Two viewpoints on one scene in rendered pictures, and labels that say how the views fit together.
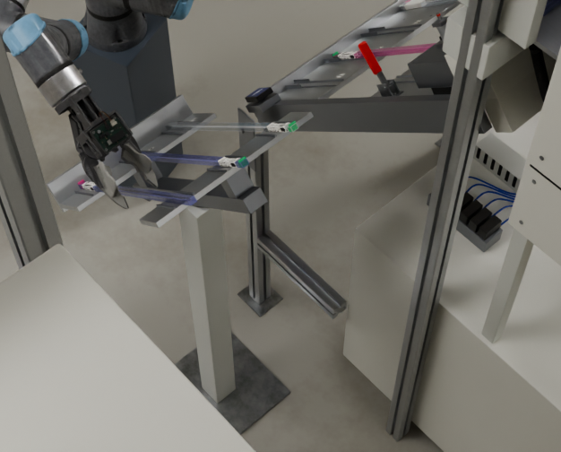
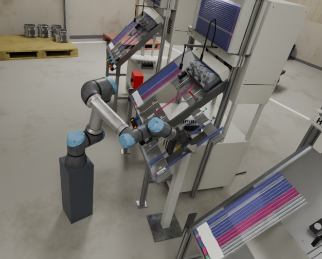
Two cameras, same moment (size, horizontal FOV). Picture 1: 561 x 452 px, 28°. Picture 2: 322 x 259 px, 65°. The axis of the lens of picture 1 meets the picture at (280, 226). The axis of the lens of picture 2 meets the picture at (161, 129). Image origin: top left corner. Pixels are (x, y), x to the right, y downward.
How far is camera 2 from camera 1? 192 cm
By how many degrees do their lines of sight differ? 54
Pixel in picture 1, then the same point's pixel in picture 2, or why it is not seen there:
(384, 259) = not seen: hidden behind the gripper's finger
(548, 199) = (246, 89)
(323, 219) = (127, 181)
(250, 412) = (175, 221)
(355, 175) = (119, 170)
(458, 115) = (232, 81)
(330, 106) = (182, 113)
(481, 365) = (220, 150)
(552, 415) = (238, 145)
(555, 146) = (249, 74)
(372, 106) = (198, 103)
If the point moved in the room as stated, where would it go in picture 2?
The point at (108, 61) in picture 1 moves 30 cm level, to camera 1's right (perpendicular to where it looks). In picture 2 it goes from (87, 168) to (110, 146)
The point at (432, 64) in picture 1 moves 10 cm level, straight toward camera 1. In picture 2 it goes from (211, 81) to (224, 87)
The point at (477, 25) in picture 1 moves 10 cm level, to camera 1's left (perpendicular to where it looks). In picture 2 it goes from (241, 54) to (238, 58)
